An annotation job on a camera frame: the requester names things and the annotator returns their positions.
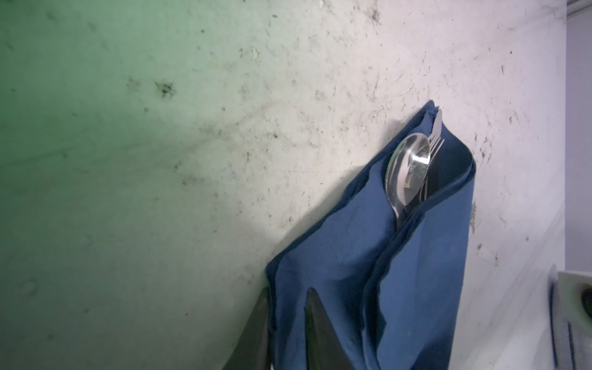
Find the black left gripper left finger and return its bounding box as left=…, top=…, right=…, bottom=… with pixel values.
left=224, top=288, right=271, bottom=370

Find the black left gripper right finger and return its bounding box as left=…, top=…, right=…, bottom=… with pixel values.
left=305, top=288, right=354, bottom=370

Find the dark blue paper napkin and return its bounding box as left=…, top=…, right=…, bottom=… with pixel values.
left=266, top=102, right=476, bottom=369

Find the silver spoon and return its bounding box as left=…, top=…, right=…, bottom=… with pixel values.
left=385, top=133, right=431, bottom=228

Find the silver fork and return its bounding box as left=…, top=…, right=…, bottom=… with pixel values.
left=419, top=137, right=445, bottom=202

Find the silver table knife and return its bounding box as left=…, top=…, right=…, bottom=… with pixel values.
left=430, top=108, right=443, bottom=143

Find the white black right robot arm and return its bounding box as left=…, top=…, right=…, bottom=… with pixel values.
left=557, top=271, right=591, bottom=338

